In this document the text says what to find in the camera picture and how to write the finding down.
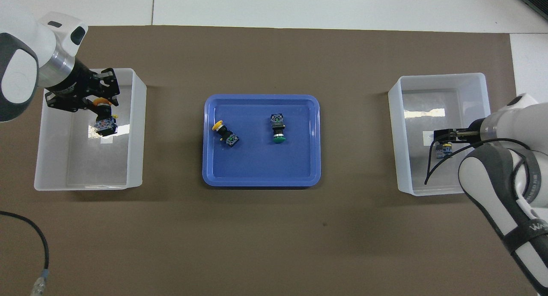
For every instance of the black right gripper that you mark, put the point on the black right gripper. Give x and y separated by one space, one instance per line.
454 136

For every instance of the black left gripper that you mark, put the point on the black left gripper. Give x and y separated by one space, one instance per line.
72 86

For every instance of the green push button switch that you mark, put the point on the green push button switch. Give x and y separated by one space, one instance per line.
278 127
444 151

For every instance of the yellow push button switch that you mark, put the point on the yellow push button switch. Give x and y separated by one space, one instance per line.
231 138
105 125

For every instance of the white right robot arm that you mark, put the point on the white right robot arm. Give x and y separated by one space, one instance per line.
483 176

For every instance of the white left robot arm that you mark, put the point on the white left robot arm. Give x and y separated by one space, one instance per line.
17 73

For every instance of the small white paper label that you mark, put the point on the small white paper label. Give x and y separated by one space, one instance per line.
106 140
428 138

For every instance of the translucent white plastic box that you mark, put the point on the translucent white plastic box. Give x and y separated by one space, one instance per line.
85 167
454 176

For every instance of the blue plastic tray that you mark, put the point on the blue plastic tray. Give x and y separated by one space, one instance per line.
261 171

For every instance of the brown table mat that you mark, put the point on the brown table mat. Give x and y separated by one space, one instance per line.
257 236

